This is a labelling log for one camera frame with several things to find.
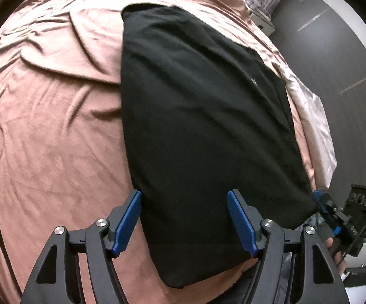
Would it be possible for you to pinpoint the cream folded garment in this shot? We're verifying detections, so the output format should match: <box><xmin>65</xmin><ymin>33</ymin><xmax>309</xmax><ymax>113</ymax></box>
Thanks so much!
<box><xmin>273</xmin><ymin>63</ymin><xmax>337</xmax><ymax>189</ymax></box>

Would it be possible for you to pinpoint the black button-up shirt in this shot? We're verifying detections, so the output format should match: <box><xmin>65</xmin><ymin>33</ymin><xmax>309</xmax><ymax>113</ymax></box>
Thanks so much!
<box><xmin>120</xmin><ymin>4</ymin><xmax>316</xmax><ymax>288</ymax></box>

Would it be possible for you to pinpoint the person's right hand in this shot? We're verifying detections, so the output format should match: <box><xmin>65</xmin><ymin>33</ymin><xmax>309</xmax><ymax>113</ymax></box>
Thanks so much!
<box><xmin>325</xmin><ymin>237</ymin><xmax>347</xmax><ymax>275</ymax></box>

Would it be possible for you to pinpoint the white bedside cabinet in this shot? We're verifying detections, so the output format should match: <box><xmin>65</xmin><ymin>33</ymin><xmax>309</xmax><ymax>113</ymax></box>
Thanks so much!
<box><xmin>245</xmin><ymin>0</ymin><xmax>280</xmax><ymax>36</ymax></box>

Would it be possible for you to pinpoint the brown bed sheet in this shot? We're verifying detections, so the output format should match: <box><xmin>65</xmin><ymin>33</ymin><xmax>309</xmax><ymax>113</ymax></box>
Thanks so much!
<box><xmin>0</xmin><ymin>0</ymin><xmax>317</xmax><ymax>304</ymax></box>

